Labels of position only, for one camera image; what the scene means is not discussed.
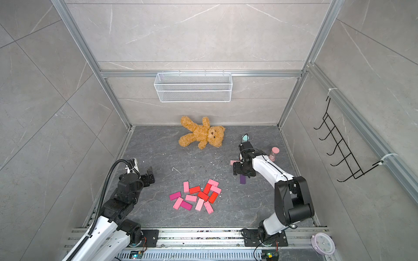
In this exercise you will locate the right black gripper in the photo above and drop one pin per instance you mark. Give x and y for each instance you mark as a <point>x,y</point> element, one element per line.
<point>238,170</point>

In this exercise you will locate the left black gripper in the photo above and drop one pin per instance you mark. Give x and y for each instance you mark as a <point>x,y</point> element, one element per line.
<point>144,178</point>

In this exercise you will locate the red block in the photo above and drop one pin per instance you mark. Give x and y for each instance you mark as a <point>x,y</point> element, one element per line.
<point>194,190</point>
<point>203,196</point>
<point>213,197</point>
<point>207,189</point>

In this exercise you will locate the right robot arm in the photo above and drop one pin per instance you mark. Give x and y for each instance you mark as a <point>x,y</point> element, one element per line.
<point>292,198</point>

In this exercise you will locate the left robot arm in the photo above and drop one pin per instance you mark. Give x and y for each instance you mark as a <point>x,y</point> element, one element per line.
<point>111,231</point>

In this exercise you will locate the teal sand timer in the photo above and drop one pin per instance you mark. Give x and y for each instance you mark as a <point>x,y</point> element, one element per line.
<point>245,138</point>

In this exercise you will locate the pink sand timer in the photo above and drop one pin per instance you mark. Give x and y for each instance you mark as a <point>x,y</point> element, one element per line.
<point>274,152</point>

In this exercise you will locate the magenta block far left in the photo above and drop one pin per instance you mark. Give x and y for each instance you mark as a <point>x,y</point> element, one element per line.
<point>175,196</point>

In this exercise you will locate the magenta block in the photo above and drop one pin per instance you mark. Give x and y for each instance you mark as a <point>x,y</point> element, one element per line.
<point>175,196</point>
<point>186,205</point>

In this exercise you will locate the brown teddy bear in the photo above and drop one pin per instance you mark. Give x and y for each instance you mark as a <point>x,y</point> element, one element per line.
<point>203,134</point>

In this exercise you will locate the magenta block lower left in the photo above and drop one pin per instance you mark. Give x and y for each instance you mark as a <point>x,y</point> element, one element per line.
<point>186,205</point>

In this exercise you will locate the lilac round clock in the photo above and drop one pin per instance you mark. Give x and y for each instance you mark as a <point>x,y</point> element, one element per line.
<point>323,244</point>

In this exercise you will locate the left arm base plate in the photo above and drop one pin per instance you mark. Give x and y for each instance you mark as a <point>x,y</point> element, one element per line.
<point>148,238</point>

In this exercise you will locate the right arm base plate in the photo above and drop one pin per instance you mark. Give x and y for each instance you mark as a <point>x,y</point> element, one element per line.
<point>257,237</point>

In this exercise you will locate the white wire mesh basket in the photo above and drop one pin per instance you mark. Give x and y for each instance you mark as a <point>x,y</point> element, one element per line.
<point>194,87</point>

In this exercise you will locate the black wire hook rack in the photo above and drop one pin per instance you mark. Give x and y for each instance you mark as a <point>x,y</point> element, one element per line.
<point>342,147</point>

